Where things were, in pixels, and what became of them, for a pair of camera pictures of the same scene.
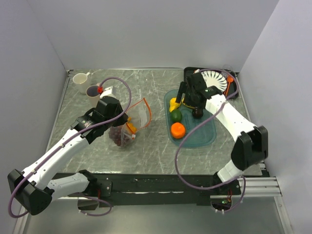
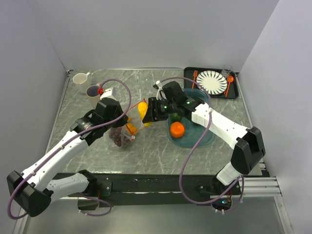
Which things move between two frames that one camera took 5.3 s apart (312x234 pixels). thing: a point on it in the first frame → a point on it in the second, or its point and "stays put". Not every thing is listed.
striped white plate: (213, 78) stays put
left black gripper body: (120, 121) stays put
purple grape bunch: (116, 133) stays put
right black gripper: (184, 87) → (151, 116)
